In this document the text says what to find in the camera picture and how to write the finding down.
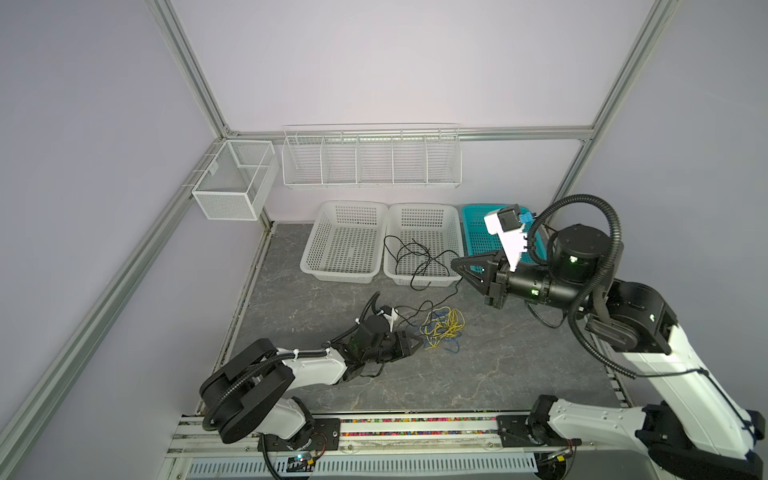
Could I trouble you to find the yellow cable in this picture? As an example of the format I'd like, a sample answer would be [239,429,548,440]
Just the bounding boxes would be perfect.
[419,307,467,350]

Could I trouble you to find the teal plastic basket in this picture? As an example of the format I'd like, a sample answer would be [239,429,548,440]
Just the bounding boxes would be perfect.
[461,204,547,264]

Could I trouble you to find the white plastic basket left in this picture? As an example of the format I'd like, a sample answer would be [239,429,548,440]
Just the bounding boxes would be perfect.
[300,201,388,284]

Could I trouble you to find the white wire wall shelf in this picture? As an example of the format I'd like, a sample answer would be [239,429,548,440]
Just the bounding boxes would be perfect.
[282,123,463,189]

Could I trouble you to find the white mesh wall box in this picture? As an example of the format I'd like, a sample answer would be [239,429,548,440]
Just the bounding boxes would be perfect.
[192,140,279,221]

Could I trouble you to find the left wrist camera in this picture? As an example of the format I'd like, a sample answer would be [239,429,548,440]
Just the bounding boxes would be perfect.
[378,305,401,332]

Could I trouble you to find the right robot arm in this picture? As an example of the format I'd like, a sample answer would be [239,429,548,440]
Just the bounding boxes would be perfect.
[451,194,767,479]

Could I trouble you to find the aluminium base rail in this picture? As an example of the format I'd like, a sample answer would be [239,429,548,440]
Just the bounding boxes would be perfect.
[164,411,619,459]

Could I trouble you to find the white plastic basket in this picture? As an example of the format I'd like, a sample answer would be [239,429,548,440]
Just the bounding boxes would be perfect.
[383,203,464,291]
[300,201,388,284]

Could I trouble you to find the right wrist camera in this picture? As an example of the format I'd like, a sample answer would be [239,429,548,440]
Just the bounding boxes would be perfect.
[484,204,533,272]

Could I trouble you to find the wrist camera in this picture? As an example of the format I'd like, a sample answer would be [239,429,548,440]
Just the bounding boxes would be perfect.
[484,204,533,272]
[378,305,401,332]

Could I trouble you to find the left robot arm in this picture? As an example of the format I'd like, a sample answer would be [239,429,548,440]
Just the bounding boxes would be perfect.
[199,292,424,450]

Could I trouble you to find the white vented cable duct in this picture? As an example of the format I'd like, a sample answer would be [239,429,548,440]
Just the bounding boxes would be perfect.
[186,452,538,479]

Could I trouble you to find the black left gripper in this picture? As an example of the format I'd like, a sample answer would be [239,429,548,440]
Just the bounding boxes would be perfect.
[363,330,424,364]

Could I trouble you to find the white plastic basket middle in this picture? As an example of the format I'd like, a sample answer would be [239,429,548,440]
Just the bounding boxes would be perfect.
[383,203,464,291]

